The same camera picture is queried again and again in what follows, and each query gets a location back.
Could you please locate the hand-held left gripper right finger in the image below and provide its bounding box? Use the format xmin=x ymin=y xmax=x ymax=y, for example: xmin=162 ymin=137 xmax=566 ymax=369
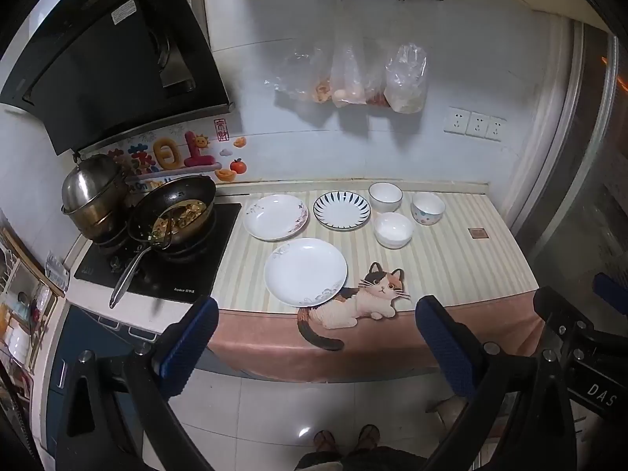
xmin=414 ymin=296 xmax=587 ymax=471

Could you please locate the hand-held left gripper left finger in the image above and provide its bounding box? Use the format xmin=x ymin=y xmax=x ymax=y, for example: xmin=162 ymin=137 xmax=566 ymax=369
xmin=55 ymin=297 xmax=220 ymax=471

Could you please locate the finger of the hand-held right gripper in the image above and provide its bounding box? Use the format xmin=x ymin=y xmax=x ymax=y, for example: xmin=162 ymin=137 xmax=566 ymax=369
xmin=533 ymin=287 xmax=595 ymax=349
xmin=592 ymin=272 xmax=628 ymax=316

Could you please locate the plain white bowl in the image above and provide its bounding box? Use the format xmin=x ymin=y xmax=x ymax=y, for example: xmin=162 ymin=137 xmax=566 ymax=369
xmin=375 ymin=212 xmax=414 ymax=249

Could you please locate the black glass gas stove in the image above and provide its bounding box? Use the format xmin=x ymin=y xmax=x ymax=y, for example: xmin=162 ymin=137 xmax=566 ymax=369
xmin=73 ymin=202 xmax=243 ymax=300

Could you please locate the striped cat print mat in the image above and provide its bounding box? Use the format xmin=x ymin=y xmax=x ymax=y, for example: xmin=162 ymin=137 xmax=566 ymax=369
xmin=208 ymin=191 xmax=548 ymax=383

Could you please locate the metal spatula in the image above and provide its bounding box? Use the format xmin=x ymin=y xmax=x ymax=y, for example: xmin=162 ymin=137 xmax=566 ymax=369
xmin=109 ymin=206 xmax=172 ymax=309

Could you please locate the blue kitchen cabinet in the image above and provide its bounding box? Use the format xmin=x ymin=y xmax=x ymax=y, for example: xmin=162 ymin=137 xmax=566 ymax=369
xmin=46 ymin=304 xmax=165 ymax=457

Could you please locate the person's right foot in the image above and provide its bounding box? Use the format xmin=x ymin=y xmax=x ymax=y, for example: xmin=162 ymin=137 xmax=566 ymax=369
xmin=357 ymin=424 xmax=382 ymax=452

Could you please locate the person's foot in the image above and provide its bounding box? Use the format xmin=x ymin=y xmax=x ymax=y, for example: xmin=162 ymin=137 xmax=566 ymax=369
xmin=313 ymin=429 xmax=339 ymax=455
xmin=357 ymin=424 xmax=382 ymax=452

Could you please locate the grey patterned white plate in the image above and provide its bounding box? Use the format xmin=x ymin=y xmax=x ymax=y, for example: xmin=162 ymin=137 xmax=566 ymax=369
xmin=264 ymin=238 xmax=348 ymax=306

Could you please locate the floral print bowl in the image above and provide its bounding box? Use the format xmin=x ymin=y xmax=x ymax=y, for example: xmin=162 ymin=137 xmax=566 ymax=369
xmin=411 ymin=192 xmax=446 ymax=226

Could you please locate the pink floral white plate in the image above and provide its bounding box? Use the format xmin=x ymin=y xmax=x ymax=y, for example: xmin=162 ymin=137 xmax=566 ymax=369
xmin=244 ymin=194 xmax=309 ymax=242

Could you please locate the black wok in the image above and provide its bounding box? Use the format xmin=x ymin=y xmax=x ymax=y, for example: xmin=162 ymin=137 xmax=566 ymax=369
xmin=126 ymin=175 xmax=217 ymax=252

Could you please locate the clear plastic packet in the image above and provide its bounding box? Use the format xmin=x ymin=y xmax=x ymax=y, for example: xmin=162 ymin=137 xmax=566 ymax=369
xmin=46 ymin=252 xmax=70 ymax=289

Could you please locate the person's left foot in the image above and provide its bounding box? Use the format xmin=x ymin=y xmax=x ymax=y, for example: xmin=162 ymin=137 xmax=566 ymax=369
xmin=313 ymin=429 xmax=339 ymax=455

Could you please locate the dark rimmed white bowl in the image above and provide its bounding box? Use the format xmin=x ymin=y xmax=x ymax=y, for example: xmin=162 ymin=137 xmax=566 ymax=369
xmin=368 ymin=183 xmax=404 ymax=214

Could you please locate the blue striped rim plate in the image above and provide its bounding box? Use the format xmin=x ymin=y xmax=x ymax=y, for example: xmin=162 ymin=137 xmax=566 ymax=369
xmin=313 ymin=190 xmax=372 ymax=231

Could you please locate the wooden storage rack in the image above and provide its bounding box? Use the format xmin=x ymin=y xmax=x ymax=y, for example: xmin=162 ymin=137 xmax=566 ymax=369
xmin=0 ymin=226 xmax=67 ymax=378

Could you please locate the steel steamer pot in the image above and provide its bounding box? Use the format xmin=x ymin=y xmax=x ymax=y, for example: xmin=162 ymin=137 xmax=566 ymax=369
xmin=60 ymin=153 xmax=135 ymax=242

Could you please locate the large clear plastic bag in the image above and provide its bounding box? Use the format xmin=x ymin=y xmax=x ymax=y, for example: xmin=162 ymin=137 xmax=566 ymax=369
xmin=384 ymin=43 xmax=427 ymax=113

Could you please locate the plastic bag of eggs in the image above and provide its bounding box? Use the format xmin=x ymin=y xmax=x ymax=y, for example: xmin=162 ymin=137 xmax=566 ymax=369
xmin=331 ymin=34 xmax=368 ymax=109

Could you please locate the black range hood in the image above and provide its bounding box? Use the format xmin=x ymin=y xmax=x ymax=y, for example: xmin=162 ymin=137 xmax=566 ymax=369
xmin=0 ymin=0 xmax=234 ymax=155

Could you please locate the metal window frame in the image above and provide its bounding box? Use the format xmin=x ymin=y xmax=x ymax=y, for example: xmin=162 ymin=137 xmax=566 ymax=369
xmin=510 ymin=20 xmax=628 ymax=276

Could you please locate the colourful wall sticker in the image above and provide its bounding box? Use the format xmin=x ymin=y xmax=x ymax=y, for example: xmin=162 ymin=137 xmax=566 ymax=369
xmin=105 ymin=118 xmax=248 ymax=187

